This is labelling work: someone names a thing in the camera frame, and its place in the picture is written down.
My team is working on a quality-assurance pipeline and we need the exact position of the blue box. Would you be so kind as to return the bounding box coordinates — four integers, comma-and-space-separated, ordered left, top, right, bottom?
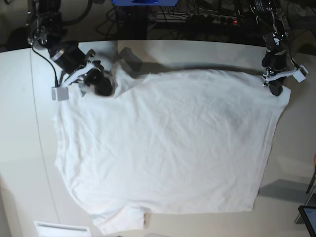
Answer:
111, 0, 178, 6

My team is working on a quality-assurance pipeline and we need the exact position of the white T-shirt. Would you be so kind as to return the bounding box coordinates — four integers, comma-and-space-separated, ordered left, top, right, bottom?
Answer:
54, 60, 291, 234

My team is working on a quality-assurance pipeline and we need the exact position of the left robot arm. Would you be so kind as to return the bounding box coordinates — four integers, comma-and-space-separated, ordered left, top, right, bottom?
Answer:
250, 0, 287, 96

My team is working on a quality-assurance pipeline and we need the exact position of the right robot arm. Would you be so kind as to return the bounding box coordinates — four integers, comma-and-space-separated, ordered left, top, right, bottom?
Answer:
26, 0, 114, 101

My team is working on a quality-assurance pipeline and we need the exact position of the dark tablet screen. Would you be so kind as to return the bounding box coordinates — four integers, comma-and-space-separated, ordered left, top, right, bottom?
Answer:
298, 205, 316, 237

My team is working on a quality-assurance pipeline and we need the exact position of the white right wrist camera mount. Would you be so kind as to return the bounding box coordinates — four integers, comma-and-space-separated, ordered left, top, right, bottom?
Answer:
51, 60, 103, 101

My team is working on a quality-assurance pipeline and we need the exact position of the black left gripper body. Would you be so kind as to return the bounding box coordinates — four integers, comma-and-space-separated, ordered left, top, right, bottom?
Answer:
269, 78, 285, 97

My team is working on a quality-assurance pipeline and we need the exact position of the black power strip red light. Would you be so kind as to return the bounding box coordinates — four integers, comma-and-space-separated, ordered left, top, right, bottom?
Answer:
156, 13, 238, 26

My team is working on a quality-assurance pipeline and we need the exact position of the white paper sheet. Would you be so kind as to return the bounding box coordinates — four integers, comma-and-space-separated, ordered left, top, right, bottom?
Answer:
34, 221, 91, 237

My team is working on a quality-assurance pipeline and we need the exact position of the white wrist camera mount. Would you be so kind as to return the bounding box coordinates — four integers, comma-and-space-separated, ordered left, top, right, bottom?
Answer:
51, 60, 103, 101
262, 64, 309, 87

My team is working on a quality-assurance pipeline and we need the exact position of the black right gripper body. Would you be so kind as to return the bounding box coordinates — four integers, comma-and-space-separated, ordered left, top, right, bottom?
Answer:
78, 49, 114, 96

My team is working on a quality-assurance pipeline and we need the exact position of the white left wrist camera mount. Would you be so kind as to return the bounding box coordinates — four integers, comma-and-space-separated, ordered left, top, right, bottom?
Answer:
262, 64, 309, 87

